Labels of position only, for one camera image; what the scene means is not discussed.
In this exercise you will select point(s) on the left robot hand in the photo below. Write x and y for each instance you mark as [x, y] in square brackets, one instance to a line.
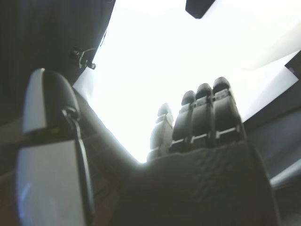
[188, 183]

